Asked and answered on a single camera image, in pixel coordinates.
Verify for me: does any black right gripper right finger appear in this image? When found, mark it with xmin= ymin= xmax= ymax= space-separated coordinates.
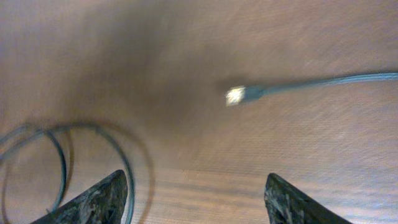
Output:
xmin=264 ymin=173 xmax=351 ymax=224

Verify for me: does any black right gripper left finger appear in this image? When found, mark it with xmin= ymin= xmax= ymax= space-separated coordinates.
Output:
xmin=32 ymin=170 xmax=127 ymax=224

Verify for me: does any thick black cable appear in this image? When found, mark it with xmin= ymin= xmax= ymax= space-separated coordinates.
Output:
xmin=0 ymin=123 xmax=136 ymax=224

